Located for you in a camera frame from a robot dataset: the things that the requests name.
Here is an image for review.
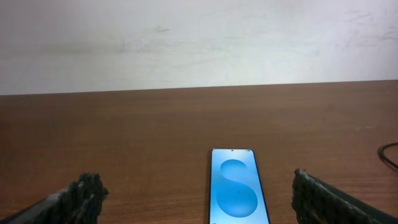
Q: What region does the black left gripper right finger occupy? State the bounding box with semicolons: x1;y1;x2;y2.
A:
292;169;397;224

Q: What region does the black charger cable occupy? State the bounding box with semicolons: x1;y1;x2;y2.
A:
377;142;398;170

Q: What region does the blue Samsung Galaxy smartphone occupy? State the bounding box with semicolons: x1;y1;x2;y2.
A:
208;149;270;224

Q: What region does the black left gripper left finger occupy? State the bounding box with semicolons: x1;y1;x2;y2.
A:
1;173;109;224

